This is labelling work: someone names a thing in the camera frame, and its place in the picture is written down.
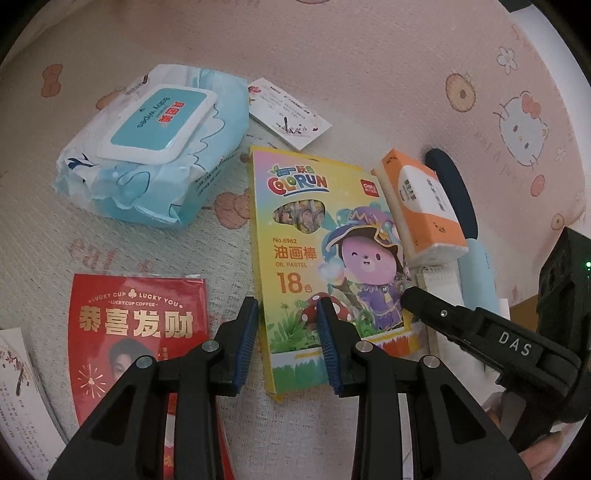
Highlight brown cardboard box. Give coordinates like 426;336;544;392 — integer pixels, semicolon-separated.
510;295;539;331

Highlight white printed paper sheet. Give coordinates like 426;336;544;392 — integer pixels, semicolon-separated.
0;328;66;479

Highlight pink hello kitty blanket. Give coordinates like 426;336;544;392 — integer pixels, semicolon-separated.
0;0;591;480

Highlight orange white tissue pack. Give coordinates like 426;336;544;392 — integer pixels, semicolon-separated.
372;149;468;267

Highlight white floral card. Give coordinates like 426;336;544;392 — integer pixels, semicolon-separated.
249;78;332;151

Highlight dark navy glasses case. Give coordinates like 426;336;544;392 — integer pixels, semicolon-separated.
425;148;478;239

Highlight white spiral notepad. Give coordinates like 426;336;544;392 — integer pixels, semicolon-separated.
416;262;464;360

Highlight blue baby wipes pack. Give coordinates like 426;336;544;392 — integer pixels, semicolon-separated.
53;64;249;229

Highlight red coffee flyer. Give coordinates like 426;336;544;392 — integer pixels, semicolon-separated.
49;274;235;479

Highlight light blue box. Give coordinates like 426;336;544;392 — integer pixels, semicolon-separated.
458;238;499;313

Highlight person's right hand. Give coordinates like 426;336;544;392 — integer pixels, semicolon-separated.
520;429;575;480

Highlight colorful oil pastel box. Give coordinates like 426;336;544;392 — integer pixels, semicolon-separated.
249;146;428;397

